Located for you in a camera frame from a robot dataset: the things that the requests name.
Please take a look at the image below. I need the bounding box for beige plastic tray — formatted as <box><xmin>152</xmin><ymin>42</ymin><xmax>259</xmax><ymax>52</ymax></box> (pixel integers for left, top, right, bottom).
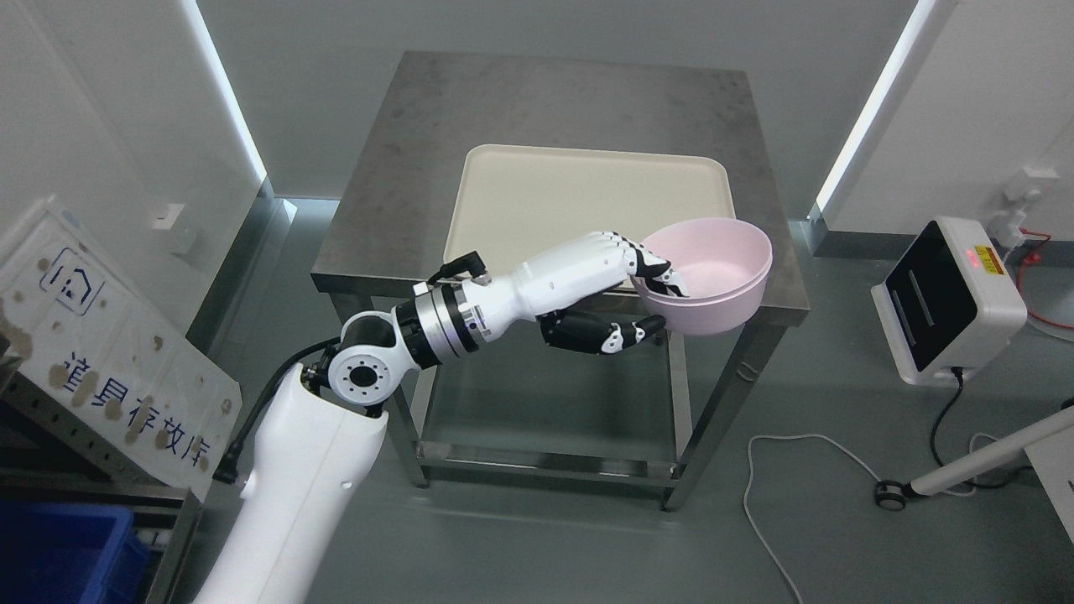
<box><xmin>442</xmin><ymin>144</ymin><xmax>736</xmax><ymax>278</ymax></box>

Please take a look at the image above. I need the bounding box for white stand leg with caster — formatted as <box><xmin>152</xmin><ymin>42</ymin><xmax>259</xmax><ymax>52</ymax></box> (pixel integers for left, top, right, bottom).
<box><xmin>873</xmin><ymin>398</ymin><xmax>1073</xmax><ymax>510</ymax></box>

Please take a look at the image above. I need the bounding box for white cable on floor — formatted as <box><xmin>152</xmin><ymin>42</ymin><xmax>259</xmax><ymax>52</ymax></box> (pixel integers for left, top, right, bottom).
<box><xmin>743</xmin><ymin>434</ymin><xmax>882</xmax><ymax>604</ymax></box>

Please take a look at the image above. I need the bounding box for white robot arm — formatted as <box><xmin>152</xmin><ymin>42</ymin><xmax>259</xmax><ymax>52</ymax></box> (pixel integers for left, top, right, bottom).
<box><xmin>195</xmin><ymin>261</ymin><xmax>563</xmax><ymax>603</ymax></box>

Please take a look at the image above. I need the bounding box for stainless steel table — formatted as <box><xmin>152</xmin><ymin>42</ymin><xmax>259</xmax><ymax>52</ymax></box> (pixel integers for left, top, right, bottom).
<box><xmin>311</xmin><ymin>51</ymin><xmax>810</xmax><ymax>512</ymax></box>

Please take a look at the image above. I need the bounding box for blue crate on floor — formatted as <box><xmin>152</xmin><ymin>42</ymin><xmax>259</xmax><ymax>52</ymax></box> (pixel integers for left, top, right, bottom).
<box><xmin>1</xmin><ymin>500</ymin><xmax>150</xmax><ymax>603</ymax></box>

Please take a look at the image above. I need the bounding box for white sign board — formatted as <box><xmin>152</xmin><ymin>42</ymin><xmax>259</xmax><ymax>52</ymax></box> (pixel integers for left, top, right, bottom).
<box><xmin>1</xmin><ymin>199</ymin><xmax>242</xmax><ymax>501</ymax></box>

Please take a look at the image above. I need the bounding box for white black box device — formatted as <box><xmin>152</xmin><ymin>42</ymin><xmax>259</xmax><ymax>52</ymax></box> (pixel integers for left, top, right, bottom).
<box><xmin>870</xmin><ymin>216</ymin><xmax>1028</xmax><ymax>387</ymax></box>

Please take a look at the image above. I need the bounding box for red cable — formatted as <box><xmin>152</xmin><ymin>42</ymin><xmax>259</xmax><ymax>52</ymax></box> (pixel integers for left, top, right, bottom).
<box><xmin>1011</xmin><ymin>232</ymin><xmax>1074</xmax><ymax>332</ymax></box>

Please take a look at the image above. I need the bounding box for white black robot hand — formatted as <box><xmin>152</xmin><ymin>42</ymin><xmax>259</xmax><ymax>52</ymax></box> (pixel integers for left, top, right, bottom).
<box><xmin>487</xmin><ymin>231</ymin><xmax>688</xmax><ymax>355</ymax></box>

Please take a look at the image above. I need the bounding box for pink bowl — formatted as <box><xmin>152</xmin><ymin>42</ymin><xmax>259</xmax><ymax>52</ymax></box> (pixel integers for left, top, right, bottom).
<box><xmin>632</xmin><ymin>217</ymin><xmax>774</xmax><ymax>336</ymax></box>

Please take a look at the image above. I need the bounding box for white wall plug right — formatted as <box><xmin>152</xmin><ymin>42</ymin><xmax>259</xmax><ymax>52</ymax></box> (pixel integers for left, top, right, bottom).
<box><xmin>988</xmin><ymin>167</ymin><xmax>1059</xmax><ymax>249</ymax></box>

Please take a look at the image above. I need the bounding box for white wall socket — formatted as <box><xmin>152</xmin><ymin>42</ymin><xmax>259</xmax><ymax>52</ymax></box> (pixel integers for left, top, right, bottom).
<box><xmin>153</xmin><ymin>202</ymin><xmax>185</xmax><ymax>232</ymax></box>

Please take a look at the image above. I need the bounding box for black power cable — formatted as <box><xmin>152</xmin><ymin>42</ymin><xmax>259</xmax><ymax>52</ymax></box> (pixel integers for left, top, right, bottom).
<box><xmin>929</xmin><ymin>369</ymin><xmax>1020</xmax><ymax>489</ymax></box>

